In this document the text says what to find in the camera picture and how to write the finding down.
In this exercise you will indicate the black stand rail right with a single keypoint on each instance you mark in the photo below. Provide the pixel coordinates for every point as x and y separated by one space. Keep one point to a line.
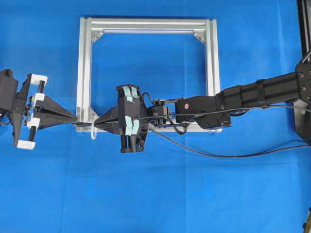
304 14

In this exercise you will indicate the yellow black object corner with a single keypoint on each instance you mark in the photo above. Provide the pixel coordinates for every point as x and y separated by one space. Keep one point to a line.
307 223

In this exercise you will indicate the blue table cloth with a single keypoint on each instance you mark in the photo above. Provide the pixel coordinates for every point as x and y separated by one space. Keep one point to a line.
254 177

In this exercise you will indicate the white zip tie loop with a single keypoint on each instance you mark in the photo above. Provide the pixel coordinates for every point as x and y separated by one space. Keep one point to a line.
93 131

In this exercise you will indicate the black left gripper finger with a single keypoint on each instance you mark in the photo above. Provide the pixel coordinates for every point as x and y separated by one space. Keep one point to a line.
45 120
46 105

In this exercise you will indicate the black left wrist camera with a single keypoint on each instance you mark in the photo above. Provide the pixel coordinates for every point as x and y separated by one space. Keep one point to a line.
10 99

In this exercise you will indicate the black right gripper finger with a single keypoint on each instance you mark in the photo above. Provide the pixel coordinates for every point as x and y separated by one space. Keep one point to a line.
109 127
111 116

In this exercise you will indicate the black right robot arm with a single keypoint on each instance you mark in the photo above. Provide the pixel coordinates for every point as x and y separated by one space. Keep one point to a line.
214 112

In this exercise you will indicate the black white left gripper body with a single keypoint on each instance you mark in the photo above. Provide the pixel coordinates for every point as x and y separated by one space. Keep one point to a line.
18 119

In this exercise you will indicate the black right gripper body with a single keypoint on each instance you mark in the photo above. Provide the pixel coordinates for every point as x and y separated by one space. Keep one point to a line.
133 128

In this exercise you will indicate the square aluminium extrusion frame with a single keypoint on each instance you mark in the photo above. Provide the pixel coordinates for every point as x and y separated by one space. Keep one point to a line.
92 29

